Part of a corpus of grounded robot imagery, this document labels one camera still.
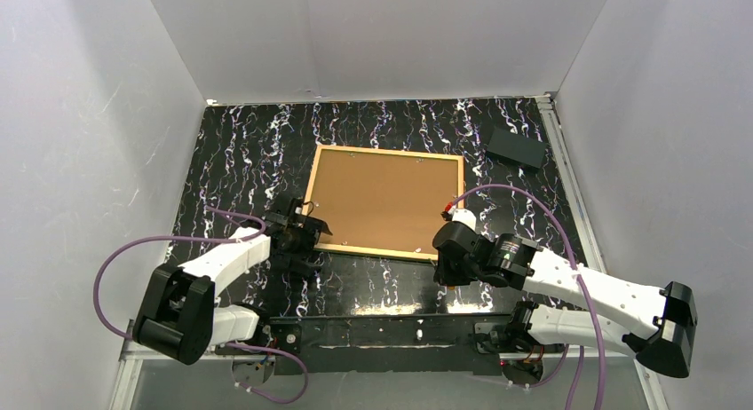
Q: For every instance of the aluminium rail frame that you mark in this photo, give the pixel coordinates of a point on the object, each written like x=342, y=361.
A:
x=246, y=155

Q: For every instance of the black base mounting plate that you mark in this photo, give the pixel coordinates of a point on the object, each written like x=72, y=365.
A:
x=469, y=343

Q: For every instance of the black rectangular box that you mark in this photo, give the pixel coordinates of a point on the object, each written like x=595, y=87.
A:
x=515, y=150

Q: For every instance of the green wooden photo frame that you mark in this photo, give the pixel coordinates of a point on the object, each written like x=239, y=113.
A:
x=380, y=202

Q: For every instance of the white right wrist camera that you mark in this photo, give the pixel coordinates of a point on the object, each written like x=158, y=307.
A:
x=454, y=213

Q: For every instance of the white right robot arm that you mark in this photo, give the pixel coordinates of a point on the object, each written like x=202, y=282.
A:
x=654, y=325

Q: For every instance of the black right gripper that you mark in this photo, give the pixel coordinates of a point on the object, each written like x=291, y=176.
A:
x=443, y=266

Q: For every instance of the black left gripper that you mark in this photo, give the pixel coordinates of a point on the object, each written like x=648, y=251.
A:
x=303, y=223

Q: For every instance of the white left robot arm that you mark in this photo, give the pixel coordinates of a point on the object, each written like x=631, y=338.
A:
x=178, y=316

